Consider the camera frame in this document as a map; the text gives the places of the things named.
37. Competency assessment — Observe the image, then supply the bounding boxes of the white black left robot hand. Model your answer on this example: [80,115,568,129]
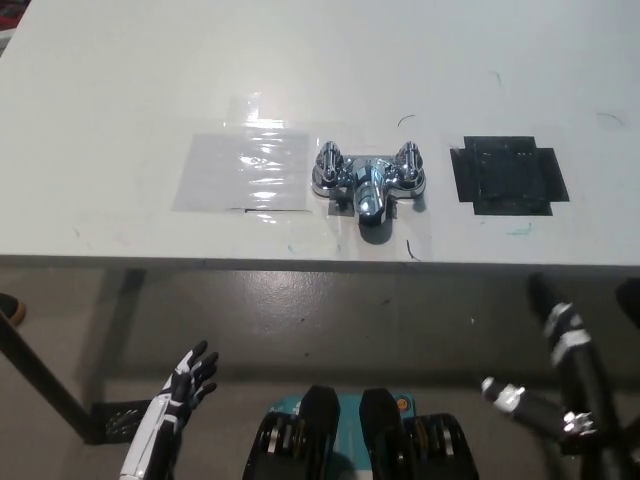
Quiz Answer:
[118,340,220,480]

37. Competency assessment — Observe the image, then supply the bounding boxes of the chrome two-handle faucet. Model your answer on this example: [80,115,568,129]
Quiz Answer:
[308,139,429,227]

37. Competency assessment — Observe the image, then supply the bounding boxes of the red patterned object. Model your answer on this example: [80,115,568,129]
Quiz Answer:
[0,0,22,31]

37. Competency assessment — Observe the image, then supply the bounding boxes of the black shoe tan sole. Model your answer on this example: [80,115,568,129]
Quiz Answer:
[0,292,29,327]

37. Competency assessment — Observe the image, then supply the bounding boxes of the clear plastic sheet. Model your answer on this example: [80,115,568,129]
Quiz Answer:
[170,90,315,215]

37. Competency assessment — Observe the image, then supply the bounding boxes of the black tape patch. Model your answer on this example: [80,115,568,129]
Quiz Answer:
[448,134,572,217]

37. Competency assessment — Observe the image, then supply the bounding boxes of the black perforated foot plate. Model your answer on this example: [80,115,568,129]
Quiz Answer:
[91,399,152,446]

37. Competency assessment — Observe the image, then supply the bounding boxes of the black diagonal metal bar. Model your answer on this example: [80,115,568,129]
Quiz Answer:
[0,309,97,444]

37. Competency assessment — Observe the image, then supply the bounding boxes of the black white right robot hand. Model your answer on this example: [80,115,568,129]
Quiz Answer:
[478,273,640,480]

